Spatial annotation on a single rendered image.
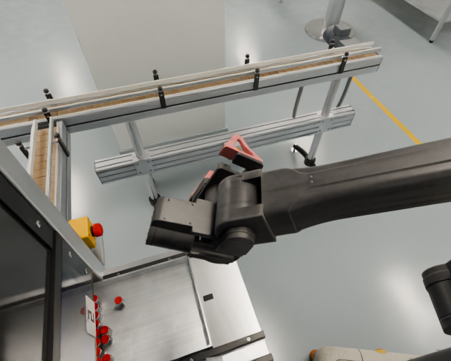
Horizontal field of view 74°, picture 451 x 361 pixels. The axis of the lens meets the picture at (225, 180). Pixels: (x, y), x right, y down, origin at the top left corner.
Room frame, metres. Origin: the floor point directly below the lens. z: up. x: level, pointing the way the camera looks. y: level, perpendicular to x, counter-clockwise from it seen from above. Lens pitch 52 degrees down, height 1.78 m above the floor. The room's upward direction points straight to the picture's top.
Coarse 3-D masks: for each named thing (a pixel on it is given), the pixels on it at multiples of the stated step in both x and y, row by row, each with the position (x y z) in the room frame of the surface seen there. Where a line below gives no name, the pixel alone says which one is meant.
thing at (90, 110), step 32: (256, 64) 1.37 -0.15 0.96; (288, 64) 1.36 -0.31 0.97; (320, 64) 1.42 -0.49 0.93; (352, 64) 1.44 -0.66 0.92; (96, 96) 1.15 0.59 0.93; (128, 96) 1.12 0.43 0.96; (160, 96) 1.12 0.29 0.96; (192, 96) 1.18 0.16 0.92; (224, 96) 1.23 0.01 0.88; (0, 128) 0.94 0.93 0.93
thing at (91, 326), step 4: (88, 300) 0.22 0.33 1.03; (88, 304) 0.21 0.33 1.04; (92, 304) 0.22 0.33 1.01; (88, 308) 0.20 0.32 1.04; (92, 308) 0.21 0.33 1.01; (92, 312) 0.20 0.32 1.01; (92, 316) 0.19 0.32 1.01; (88, 320) 0.17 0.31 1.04; (88, 324) 0.16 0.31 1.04; (92, 324) 0.17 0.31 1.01; (88, 328) 0.16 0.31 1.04; (92, 328) 0.16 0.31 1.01; (88, 332) 0.15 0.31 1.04; (92, 332) 0.15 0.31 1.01
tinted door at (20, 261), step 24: (0, 216) 0.24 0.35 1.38; (0, 240) 0.21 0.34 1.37; (24, 240) 0.24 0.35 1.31; (0, 264) 0.17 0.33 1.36; (24, 264) 0.20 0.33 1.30; (48, 264) 0.23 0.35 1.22; (0, 288) 0.14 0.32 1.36; (24, 288) 0.16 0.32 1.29; (48, 288) 0.19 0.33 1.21; (0, 312) 0.11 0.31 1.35; (24, 312) 0.13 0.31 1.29; (0, 336) 0.08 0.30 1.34; (24, 336) 0.09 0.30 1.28; (0, 360) 0.06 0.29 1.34; (24, 360) 0.06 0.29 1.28
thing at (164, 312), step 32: (96, 288) 0.30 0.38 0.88; (128, 288) 0.30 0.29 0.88; (160, 288) 0.30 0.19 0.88; (192, 288) 0.30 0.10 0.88; (128, 320) 0.21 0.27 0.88; (160, 320) 0.21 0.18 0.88; (192, 320) 0.21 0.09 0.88; (128, 352) 0.13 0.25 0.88; (160, 352) 0.13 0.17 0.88; (192, 352) 0.13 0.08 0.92
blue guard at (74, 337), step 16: (64, 240) 0.31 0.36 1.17; (64, 256) 0.27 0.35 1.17; (64, 272) 0.24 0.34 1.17; (80, 272) 0.27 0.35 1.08; (64, 288) 0.21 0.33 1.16; (80, 288) 0.23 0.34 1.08; (64, 304) 0.17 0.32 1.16; (80, 304) 0.20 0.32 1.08; (64, 320) 0.14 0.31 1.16; (80, 320) 0.16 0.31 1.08; (64, 336) 0.12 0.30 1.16; (80, 336) 0.13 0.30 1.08; (64, 352) 0.09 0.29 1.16; (80, 352) 0.10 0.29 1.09
